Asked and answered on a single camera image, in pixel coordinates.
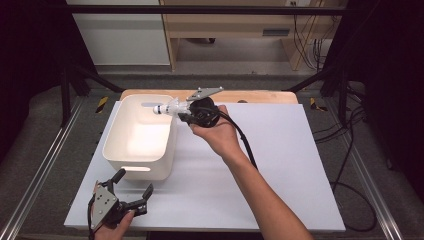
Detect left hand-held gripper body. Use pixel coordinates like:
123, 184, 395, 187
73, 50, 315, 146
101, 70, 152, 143
89, 179, 148, 232

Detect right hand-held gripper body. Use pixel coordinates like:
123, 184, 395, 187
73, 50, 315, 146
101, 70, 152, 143
185, 86, 225, 129

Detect white plastic storage bin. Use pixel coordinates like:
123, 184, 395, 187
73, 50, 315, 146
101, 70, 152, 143
101, 93, 178, 182

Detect person's left hand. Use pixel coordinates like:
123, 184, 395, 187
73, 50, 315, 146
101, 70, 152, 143
94, 209, 136, 240

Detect person's right hand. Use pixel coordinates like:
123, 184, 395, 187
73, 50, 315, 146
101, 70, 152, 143
190, 104, 246, 162

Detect light wooden desk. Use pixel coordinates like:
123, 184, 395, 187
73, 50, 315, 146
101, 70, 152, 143
159, 0, 344, 72

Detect black metal stand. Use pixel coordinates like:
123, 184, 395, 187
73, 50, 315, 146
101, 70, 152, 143
283, 63, 350, 125
59, 56, 125, 128

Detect white cabinet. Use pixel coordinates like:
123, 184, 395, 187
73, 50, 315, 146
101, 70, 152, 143
65, 0, 172, 67

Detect black curtain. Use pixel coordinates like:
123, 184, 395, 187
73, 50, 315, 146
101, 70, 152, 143
321, 0, 424, 194
0, 0, 99, 164

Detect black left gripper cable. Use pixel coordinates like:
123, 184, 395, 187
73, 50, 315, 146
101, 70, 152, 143
86, 196, 97, 240

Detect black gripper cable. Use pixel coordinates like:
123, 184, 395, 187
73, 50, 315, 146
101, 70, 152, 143
86, 196, 97, 240
213, 106, 378, 233

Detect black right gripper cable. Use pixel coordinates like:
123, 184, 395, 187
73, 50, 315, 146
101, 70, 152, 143
213, 106, 378, 233

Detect aluminium floor rail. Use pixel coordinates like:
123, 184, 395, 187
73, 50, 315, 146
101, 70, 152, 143
324, 99, 406, 240
0, 96, 86, 240

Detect black horizontal frame bar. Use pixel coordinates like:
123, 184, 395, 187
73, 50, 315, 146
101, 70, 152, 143
64, 4, 354, 16

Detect hanging black desk cables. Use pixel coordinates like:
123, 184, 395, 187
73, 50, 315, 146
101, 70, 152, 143
291, 1, 333, 72

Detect black floor cables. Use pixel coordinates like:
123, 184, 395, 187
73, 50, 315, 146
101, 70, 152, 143
313, 83, 368, 145

